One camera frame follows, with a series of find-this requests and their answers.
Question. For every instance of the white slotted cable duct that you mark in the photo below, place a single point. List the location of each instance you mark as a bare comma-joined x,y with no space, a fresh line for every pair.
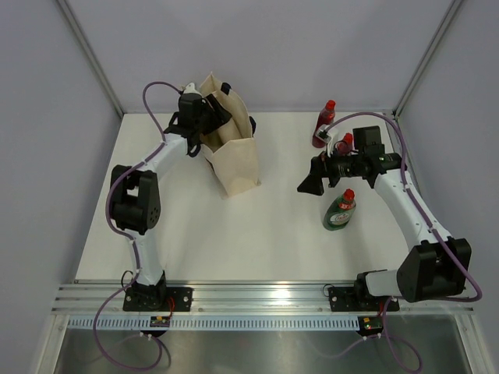
216,323

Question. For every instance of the green dish soap bottle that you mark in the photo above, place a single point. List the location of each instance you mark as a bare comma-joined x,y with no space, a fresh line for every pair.
340,211

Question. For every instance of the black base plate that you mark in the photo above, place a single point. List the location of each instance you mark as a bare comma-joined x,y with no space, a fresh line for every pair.
344,299
176,299

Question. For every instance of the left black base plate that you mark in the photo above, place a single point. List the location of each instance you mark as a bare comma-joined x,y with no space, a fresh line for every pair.
176,299

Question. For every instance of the red dish soap bottle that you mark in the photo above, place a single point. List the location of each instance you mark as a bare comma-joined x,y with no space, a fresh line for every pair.
325,118
344,146

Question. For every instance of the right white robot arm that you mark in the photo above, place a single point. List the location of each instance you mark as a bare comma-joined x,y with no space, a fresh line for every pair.
435,266

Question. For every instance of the aluminium frame post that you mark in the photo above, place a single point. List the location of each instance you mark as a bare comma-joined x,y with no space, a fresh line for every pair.
443,27
80,37

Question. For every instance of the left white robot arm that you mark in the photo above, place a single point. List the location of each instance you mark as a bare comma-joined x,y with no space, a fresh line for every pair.
133,205

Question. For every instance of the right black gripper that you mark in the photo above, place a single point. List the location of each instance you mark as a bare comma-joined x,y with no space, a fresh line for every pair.
321,167

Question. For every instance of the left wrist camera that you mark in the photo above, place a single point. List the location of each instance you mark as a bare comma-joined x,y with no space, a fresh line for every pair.
190,88

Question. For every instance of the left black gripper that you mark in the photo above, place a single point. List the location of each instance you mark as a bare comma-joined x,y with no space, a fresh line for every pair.
222,114

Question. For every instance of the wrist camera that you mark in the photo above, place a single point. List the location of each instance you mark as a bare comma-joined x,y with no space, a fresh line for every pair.
190,88
328,135

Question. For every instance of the left aluminium frame post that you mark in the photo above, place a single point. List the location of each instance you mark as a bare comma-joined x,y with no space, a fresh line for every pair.
80,37

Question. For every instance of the beige lotion bottle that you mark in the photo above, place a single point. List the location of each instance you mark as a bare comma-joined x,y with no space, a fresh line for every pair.
228,132

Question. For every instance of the beige canvas tote bag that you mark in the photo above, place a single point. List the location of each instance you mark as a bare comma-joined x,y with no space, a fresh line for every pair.
234,164

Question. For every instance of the right aluminium frame post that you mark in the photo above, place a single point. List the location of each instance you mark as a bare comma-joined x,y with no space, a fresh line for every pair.
443,27

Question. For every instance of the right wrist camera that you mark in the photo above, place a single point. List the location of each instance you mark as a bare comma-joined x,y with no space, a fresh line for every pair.
328,135

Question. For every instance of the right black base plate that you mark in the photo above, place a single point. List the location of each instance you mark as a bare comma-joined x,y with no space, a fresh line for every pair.
344,299

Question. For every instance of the red dish soap bottle front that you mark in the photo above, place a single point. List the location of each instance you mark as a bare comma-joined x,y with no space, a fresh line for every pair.
344,146

